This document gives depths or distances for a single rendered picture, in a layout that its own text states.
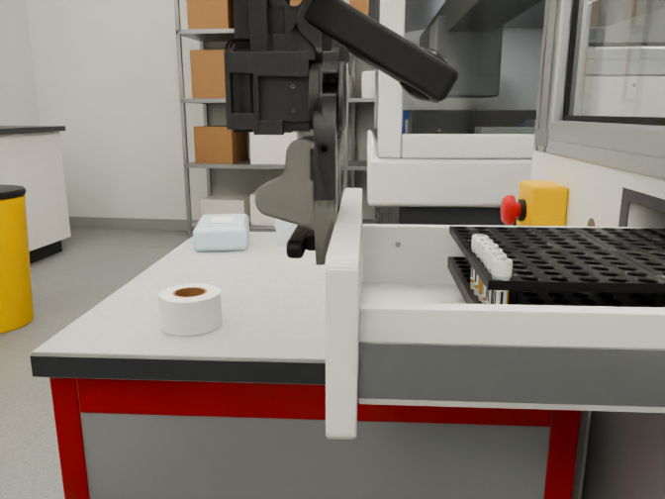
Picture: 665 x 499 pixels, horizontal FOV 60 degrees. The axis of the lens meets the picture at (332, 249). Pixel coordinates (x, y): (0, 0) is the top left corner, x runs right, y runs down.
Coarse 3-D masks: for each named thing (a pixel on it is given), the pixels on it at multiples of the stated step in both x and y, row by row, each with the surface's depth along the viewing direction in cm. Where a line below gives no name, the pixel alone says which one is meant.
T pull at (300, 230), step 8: (296, 232) 44; (304, 232) 45; (312, 232) 45; (288, 240) 42; (296, 240) 42; (304, 240) 43; (312, 240) 44; (288, 248) 41; (296, 248) 41; (304, 248) 43; (312, 248) 44; (288, 256) 42; (296, 256) 42
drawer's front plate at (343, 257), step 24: (360, 192) 54; (360, 216) 43; (336, 240) 34; (360, 240) 44; (336, 264) 30; (360, 264) 48; (336, 288) 31; (360, 288) 52; (336, 312) 31; (336, 336) 31; (336, 360) 32; (336, 384) 32; (336, 408) 32; (336, 432) 33
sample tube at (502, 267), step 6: (498, 258) 36; (504, 258) 36; (492, 264) 36; (498, 264) 36; (504, 264) 36; (510, 264) 36; (492, 270) 36; (498, 270) 36; (504, 270) 36; (510, 270) 36; (492, 276) 36; (498, 276) 37; (504, 276) 36; (510, 276) 36; (492, 294) 37; (498, 294) 36; (504, 294) 36; (492, 300) 37; (498, 300) 36; (504, 300) 36
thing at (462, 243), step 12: (456, 228) 53; (468, 228) 52; (456, 240) 49; (468, 240) 47; (468, 252) 43; (480, 264) 40; (480, 276) 38; (492, 288) 36; (504, 288) 36; (516, 288) 36
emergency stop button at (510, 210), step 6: (504, 198) 76; (510, 198) 75; (504, 204) 76; (510, 204) 75; (516, 204) 75; (504, 210) 75; (510, 210) 74; (516, 210) 74; (504, 216) 76; (510, 216) 75; (516, 216) 75; (504, 222) 76; (510, 222) 75
